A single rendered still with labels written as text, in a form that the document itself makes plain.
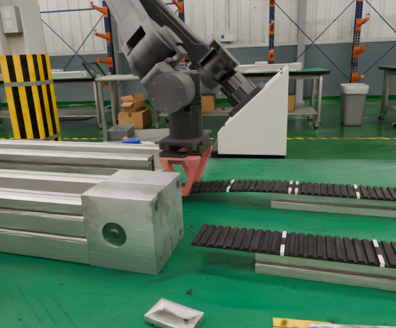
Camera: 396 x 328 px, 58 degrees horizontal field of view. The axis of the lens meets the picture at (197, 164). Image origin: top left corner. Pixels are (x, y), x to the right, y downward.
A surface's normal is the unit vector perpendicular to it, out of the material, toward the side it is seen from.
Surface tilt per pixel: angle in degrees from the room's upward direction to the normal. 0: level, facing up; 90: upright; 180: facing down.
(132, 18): 61
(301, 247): 0
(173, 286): 0
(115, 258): 90
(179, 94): 90
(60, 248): 90
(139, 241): 90
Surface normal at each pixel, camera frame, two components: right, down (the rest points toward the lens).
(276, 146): -0.22, 0.29
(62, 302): -0.04, -0.96
